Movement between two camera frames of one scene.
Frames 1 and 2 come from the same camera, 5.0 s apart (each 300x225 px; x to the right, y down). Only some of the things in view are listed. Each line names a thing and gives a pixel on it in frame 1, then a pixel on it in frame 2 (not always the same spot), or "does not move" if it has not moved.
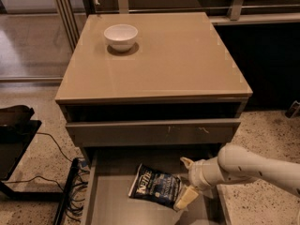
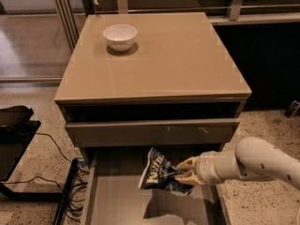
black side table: x=17 y=129 does not move
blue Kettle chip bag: x=157 y=187 → x=159 y=172
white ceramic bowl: x=121 y=37 does not move
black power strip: x=68 y=188 does not move
